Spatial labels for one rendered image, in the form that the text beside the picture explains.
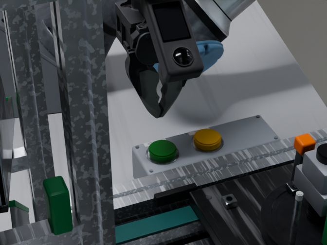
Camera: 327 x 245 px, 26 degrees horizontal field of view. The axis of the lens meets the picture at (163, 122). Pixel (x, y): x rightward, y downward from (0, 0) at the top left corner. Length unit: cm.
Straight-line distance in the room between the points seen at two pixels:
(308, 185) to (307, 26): 250
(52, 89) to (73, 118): 88
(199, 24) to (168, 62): 32
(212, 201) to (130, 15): 26
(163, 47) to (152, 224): 24
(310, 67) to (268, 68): 163
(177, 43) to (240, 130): 26
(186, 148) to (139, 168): 7
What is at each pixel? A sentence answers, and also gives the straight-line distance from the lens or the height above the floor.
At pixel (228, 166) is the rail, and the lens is 100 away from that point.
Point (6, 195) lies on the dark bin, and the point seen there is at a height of 131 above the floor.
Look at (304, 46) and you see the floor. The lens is 316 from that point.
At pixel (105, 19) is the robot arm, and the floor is 102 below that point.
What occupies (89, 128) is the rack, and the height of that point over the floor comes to 138.
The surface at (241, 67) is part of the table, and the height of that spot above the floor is 86.
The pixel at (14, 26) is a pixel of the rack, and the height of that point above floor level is 136.
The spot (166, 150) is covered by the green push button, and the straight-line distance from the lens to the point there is 100.
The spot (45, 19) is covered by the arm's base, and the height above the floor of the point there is 102.
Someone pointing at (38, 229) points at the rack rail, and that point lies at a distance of 42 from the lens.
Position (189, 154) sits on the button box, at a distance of 101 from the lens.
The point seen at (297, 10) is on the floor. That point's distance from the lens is 344.
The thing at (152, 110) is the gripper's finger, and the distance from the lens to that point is 95.
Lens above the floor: 161
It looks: 37 degrees down
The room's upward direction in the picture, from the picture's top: straight up
